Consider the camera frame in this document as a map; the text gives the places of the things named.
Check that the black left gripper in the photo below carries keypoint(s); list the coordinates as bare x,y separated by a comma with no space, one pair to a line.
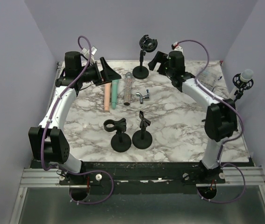
108,74

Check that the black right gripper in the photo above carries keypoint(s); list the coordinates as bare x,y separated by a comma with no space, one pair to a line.
160,57

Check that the mint green microphone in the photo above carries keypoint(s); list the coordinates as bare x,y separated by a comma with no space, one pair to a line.
114,93

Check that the pink microphone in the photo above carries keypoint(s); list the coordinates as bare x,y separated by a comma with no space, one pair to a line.
107,89

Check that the glitter microphone silver mesh head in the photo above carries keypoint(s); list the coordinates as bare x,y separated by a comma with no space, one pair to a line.
127,89

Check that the black ring-clip microphone stand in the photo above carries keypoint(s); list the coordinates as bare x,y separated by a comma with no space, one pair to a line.
120,142

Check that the black clip microphone stand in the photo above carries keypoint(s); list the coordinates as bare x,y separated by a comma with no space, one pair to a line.
142,139

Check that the black shock mount tripod stand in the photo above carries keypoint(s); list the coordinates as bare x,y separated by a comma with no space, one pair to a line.
239,86

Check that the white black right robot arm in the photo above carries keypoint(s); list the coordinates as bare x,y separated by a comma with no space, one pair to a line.
220,121

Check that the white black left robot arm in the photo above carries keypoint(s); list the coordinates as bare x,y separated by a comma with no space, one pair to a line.
48,142

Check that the chrome metal pipe fitting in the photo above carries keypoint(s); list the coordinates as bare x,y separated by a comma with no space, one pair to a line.
143,97

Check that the clear plastic packet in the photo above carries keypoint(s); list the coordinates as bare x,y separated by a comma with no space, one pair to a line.
208,78

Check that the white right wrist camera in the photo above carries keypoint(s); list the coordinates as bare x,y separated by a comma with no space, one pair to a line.
176,47

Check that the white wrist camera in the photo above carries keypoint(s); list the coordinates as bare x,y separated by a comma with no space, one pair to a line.
87,52
176,47

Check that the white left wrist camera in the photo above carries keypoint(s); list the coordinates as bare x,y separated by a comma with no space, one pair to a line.
87,52

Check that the black mounting rail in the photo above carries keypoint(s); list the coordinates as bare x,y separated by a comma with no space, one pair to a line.
143,178

